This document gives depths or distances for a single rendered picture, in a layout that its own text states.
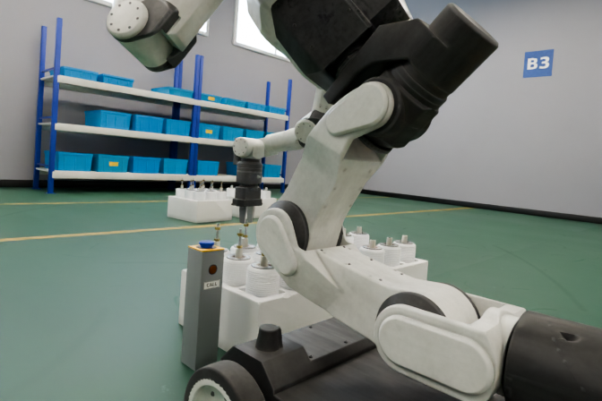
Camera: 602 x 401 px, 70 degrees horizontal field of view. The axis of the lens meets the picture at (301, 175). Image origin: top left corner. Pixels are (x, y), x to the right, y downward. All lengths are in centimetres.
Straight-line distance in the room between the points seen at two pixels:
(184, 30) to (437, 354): 69
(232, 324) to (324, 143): 65
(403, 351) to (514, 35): 730
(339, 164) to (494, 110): 691
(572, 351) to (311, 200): 51
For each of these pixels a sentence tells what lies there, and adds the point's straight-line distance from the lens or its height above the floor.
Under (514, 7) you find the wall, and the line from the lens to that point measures 802.
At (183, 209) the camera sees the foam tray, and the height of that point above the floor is 9.
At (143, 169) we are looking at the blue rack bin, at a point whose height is 30.
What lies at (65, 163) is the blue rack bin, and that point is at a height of 34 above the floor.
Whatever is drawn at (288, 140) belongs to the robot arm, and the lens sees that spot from 137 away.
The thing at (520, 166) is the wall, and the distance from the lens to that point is 747.
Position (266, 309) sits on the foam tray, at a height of 16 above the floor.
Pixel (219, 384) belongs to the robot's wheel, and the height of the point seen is 18.
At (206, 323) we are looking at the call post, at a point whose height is 12.
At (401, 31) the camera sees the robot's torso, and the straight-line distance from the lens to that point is 81.
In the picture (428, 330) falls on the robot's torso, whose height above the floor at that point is 31.
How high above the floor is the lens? 56
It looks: 2 degrees down
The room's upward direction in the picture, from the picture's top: 4 degrees clockwise
